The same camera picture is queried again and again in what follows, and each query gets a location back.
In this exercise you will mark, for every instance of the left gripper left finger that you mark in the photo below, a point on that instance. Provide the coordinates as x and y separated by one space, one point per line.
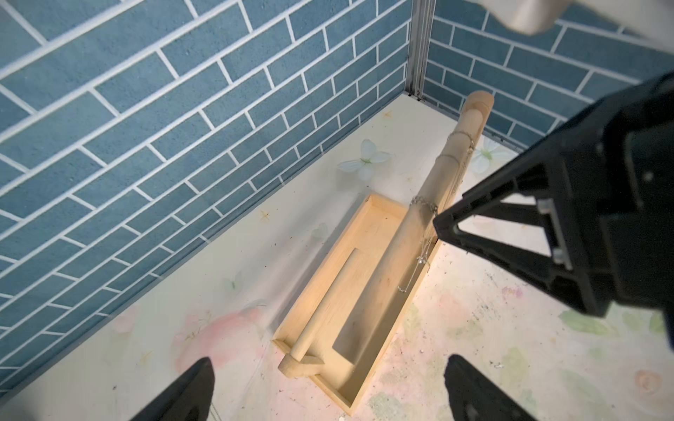
188 398

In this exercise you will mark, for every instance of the wooden jewelry display stand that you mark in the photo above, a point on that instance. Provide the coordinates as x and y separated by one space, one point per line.
340 326

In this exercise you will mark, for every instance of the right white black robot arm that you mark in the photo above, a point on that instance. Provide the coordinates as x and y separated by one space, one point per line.
539 81

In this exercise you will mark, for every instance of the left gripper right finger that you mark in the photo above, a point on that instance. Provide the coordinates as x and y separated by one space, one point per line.
472 396

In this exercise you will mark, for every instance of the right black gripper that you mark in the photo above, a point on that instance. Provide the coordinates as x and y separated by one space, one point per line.
586 217

